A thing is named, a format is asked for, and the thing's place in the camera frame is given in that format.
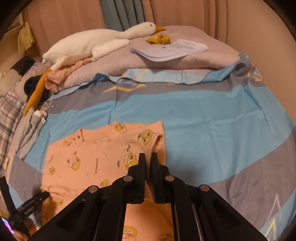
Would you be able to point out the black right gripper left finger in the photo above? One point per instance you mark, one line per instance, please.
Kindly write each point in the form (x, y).
(98, 213)

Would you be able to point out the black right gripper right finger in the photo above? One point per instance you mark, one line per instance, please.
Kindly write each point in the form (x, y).
(198, 213)

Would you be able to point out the pink cartoon print baby garment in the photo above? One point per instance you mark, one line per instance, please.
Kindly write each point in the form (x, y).
(99, 157)

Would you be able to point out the folded grey clothes stack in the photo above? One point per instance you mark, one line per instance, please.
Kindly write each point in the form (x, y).
(28, 132)

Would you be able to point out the person's left hand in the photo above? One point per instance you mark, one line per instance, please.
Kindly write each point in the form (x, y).
(25, 230)

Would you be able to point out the blue grey patterned bed sheet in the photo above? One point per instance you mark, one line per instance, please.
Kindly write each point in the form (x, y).
(226, 130)

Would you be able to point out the plaid pillow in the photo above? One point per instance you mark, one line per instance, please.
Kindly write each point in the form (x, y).
(11, 113)

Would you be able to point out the dark navy garment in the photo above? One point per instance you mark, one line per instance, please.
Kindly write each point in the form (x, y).
(30, 86)

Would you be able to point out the pink crumpled garment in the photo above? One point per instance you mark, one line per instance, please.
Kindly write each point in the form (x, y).
(54, 80)

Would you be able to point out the mauve folded quilt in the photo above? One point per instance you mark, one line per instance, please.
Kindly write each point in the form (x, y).
(218, 56)

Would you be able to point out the white printed paper sheets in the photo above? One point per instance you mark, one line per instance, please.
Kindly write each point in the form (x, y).
(178, 49)

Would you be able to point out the white goose plush toy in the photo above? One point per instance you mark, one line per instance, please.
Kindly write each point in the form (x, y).
(95, 43)

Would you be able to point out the yellow crumpled wrapper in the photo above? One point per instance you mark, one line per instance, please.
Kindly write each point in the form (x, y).
(159, 38)

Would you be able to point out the teal curtain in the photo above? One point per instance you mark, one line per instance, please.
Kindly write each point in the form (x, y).
(121, 15)

